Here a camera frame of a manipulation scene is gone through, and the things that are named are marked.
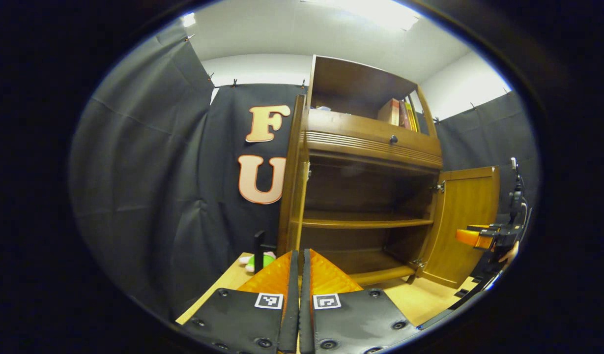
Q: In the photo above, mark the green and pink plush toy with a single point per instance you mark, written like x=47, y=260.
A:
x=266, y=260

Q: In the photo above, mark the wooden double-door shoe cabinet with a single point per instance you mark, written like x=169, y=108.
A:
x=370, y=132

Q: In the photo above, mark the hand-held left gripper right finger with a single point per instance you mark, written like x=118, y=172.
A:
x=305, y=319

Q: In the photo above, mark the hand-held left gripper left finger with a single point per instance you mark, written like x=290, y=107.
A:
x=293, y=314

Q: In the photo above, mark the black backdrop cloth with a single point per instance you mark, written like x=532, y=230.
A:
x=159, y=172

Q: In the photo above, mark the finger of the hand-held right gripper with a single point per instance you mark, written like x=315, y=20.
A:
x=471, y=237

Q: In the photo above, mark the wooden shoe cabinet door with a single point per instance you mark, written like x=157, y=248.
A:
x=292, y=187
x=464, y=206

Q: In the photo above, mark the yellow book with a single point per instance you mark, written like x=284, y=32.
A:
x=412, y=117

